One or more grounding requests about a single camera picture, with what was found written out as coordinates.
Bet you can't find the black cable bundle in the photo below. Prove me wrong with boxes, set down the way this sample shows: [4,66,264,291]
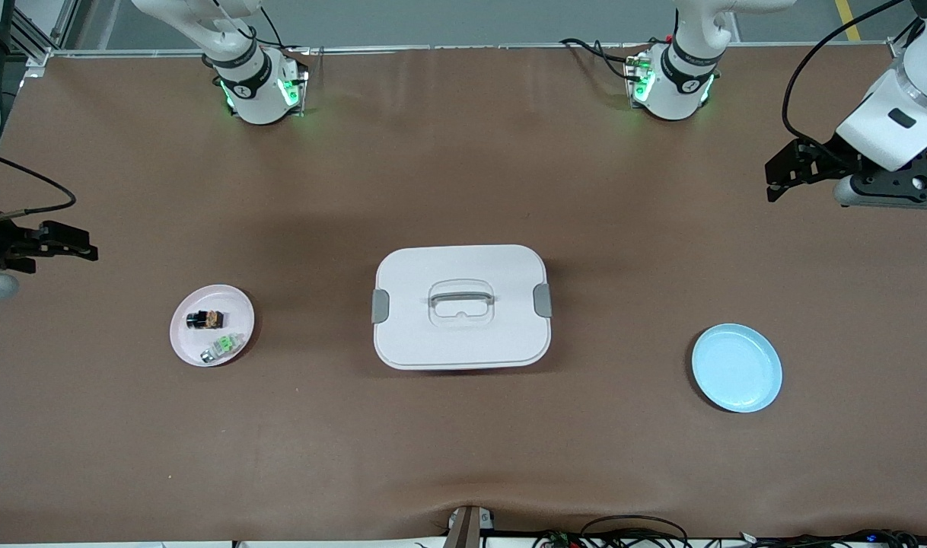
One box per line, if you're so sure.
[737,528,927,548]

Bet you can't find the white lidded box, grey latches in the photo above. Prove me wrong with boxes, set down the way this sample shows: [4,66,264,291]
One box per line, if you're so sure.
[371,244,553,371]

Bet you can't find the green switch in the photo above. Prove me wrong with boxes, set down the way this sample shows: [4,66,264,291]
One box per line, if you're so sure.
[199,332,245,364]

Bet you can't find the black left arm base cable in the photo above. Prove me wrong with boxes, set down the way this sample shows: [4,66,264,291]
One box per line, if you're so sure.
[559,36,648,81]

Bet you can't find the brown table mat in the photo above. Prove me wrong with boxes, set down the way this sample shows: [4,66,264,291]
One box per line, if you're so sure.
[0,46,927,545]

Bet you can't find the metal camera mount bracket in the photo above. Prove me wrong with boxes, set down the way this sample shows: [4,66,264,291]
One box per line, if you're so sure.
[444,505,495,548]

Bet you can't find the metal table edge rail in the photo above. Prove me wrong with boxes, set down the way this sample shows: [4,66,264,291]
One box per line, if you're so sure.
[22,43,898,59]

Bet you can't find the black looped cable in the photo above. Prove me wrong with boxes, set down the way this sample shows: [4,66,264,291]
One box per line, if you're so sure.
[580,515,690,548]

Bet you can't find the light blue round plate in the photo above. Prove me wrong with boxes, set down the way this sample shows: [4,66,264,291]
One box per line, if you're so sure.
[691,323,782,414]

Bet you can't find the pink round plate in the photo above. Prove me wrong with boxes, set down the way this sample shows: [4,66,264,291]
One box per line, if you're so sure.
[169,284,256,368]

